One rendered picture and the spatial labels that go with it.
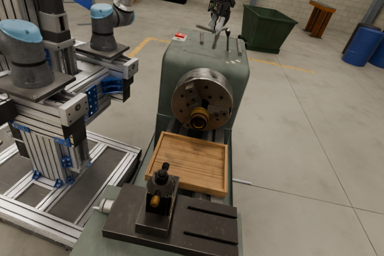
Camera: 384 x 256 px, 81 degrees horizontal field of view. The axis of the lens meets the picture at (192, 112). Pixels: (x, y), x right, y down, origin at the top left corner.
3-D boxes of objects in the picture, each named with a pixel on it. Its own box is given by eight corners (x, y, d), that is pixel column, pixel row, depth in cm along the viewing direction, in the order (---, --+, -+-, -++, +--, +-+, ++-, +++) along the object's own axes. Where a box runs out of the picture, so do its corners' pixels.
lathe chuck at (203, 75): (167, 110, 129) (184, 61, 111) (218, 128, 131) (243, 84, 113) (164, 119, 121) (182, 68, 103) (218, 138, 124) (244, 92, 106)
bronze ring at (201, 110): (192, 102, 107) (190, 113, 99) (211, 106, 107) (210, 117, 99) (190, 118, 112) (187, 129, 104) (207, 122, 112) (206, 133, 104)
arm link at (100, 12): (86, 28, 127) (84, 2, 119) (106, 25, 137) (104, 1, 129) (101, 35, 123) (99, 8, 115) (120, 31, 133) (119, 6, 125)
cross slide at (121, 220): (124, 189, 86) (123, 182, 83) (234, 214, 85) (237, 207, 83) (102, 237, 71) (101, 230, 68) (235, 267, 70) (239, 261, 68)
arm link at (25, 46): (38, 65, 85) (29, 29, 77) (-2, 61, 83) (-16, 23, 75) (51, 54, 95) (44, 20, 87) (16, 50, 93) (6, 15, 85)
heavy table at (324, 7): (298, 26, 933) (310, -1, 877) (309, 28, 933) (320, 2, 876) (310, 36, 801) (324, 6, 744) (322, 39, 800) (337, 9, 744)
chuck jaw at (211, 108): (208, 100, 114) (231, 103, 114) (207, 108, 117) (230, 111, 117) (207, 112, 105) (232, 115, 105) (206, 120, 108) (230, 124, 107)
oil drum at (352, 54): (338, 56, 645) (355, 24, 595) (358, 60, 644) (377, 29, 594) (346, 64, 596) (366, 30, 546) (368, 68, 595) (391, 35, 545)
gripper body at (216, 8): (206, 12, 101) (214, -17, 94) (214, 11, 107) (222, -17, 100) (220, 18, 98) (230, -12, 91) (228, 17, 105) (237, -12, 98)
